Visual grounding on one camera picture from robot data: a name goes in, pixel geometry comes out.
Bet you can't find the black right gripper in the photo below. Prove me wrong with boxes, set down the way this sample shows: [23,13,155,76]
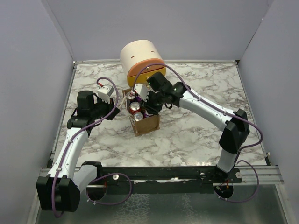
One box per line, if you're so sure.
[139,90,165,115]

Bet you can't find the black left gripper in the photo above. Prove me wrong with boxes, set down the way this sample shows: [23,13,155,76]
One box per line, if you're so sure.
[91,96,121,120]

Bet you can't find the purple fanta can front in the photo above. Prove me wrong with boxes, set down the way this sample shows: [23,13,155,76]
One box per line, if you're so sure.
[135,96,142,102]

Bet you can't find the red cola can front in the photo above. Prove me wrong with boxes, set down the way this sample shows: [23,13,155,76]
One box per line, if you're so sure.
[129,102,142,115]

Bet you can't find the red cola can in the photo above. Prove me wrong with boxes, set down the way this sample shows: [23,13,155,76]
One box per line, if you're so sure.
[129,102,142,115]
[133,112,144,122]

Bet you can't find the brown canvas bag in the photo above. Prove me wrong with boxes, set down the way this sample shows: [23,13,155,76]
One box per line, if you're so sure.
[122,89,160,136]

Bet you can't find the silver blue energy drink can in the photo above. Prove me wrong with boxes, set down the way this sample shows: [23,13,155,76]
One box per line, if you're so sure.
[126,91,135,100]

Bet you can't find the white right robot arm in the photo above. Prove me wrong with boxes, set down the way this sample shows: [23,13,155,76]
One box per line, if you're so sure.
[134,72,249,182]

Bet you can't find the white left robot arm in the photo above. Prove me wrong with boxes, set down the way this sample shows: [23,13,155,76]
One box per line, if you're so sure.
[36,91,119,218]

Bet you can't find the cream round drawer cabinet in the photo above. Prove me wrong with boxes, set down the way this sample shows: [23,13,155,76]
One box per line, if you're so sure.
[120,40,166,87]

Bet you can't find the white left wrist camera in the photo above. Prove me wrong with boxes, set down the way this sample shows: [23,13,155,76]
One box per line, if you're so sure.
[97,84,114,104]

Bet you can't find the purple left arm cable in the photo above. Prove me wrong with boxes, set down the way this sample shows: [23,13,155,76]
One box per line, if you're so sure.
[51,77,117,218]

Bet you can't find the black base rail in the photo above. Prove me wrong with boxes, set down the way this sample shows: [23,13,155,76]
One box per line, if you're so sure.
[83,161,242,196]

